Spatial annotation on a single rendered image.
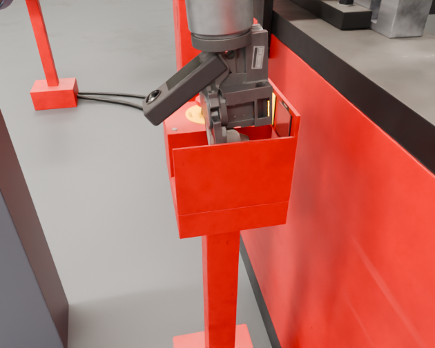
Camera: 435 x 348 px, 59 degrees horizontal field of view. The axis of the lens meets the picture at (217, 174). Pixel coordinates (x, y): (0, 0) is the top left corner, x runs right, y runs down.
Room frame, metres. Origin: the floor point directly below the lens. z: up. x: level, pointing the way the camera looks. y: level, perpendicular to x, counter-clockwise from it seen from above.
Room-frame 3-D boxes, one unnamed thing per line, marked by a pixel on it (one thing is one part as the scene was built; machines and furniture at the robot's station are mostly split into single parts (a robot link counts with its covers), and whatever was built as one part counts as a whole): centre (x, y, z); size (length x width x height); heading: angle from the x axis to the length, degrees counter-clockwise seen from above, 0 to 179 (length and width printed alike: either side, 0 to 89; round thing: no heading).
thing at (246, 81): (0.46, -0.02, 0.87); 0.09 x 0.08 x 0.12; 101
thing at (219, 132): (0.44, 0.00, 0.81); 0.05 x 0.02 x 0.09; 11
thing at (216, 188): (0.51, 0.00, 0.75); 0.20 x 0.16 x 0.18; 11
